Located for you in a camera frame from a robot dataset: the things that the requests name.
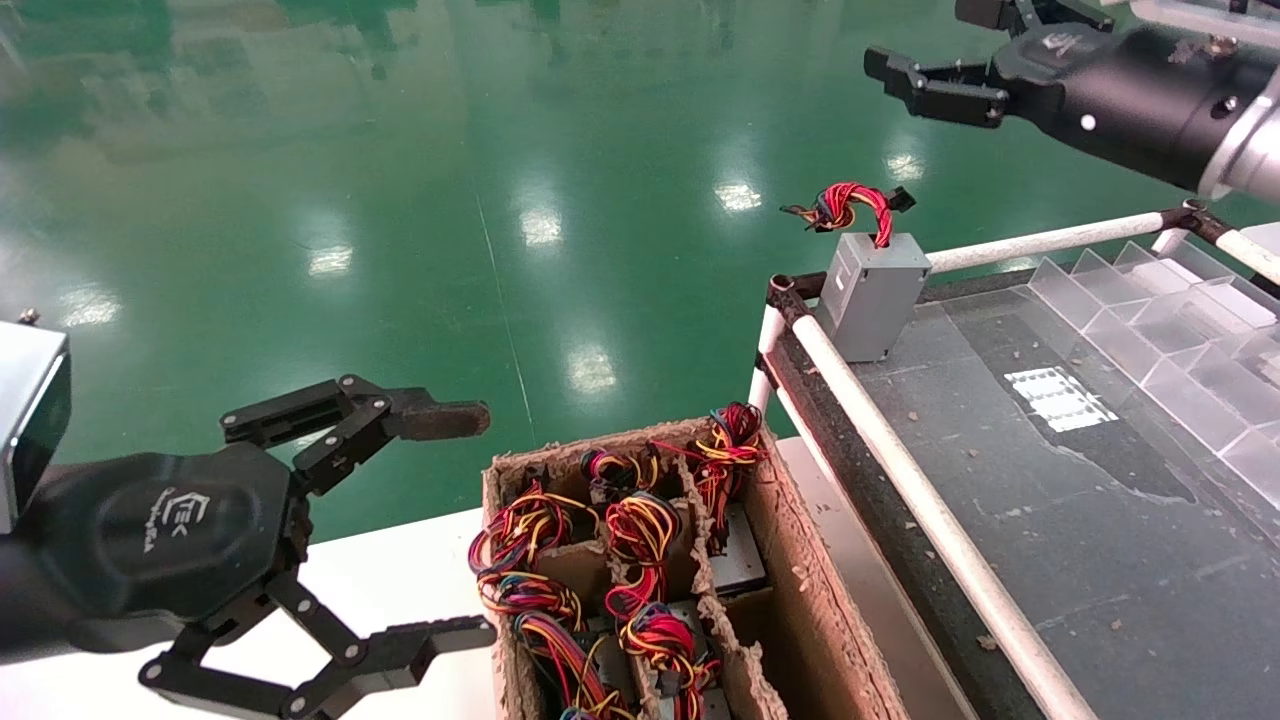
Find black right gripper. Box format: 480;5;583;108
865;0;1276;193

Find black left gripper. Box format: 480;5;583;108
25;375;498;720

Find grey power unit colourful wires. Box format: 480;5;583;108
605;492;691;621
582;445;666;501
622;605;723;720
780;182;931;363
650;403;771;596
470;485;601;581
515;612;641;720
478;570;591;631

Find clear acrylic divider tray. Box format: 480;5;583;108
1030;240;1280;501

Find white grid label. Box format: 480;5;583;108
1003;366;1119;433

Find brown cardboard divider box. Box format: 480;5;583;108
483;418;911;720

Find white pipe frame black joints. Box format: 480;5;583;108
748;200;1280;720

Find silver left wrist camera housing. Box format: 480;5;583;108
0;310;73;536

